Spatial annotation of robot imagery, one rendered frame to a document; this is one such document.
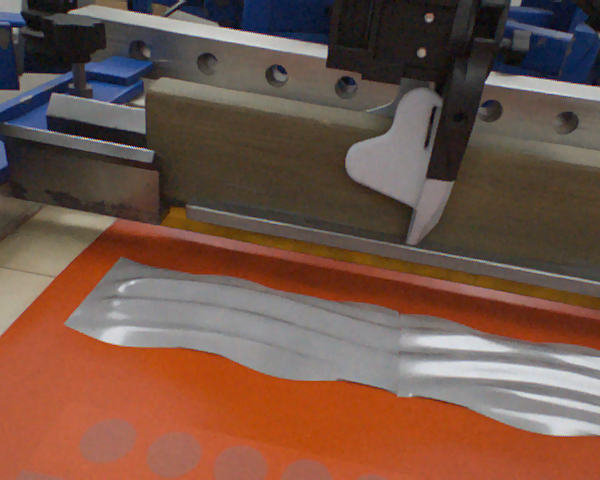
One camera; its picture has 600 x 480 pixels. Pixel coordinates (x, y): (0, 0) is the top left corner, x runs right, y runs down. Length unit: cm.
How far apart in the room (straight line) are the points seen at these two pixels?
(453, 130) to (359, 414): 15
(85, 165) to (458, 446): 26
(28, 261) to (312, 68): 31
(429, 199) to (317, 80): 27
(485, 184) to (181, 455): 22
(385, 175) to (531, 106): 28
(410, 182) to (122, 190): 18
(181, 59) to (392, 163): 32
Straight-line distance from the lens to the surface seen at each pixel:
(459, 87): 29
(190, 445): 27
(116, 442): 27
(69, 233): 41
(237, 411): 28
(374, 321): 34
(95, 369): 30
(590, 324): 41
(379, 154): 31
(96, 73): 56
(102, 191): 38
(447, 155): 30
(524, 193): 35
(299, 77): 56
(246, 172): 35
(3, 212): 41
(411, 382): 31
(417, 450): 28
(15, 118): 47
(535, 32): 106
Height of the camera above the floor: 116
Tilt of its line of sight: 31 degrees down
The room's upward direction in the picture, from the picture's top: 8 degrees clockwise
